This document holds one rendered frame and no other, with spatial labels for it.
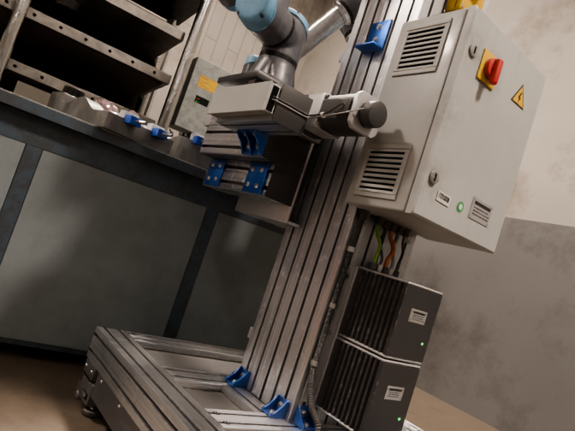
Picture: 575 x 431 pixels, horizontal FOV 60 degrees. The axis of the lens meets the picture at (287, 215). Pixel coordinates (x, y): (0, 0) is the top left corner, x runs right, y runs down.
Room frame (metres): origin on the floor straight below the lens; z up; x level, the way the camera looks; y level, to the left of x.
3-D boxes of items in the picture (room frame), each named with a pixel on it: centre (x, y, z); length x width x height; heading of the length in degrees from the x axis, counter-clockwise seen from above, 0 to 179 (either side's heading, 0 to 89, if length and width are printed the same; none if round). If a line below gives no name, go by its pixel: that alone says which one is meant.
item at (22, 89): (2.49, 1.35, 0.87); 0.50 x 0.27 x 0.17; 31
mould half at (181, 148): (2.08, 0.47, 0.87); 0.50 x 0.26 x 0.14; 31
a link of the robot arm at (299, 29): (1.42, 0.17, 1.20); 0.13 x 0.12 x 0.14; 152
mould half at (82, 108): (1.82, 0.74, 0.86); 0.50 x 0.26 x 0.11; 48
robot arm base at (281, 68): (1.43, 0.17, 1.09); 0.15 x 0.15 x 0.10
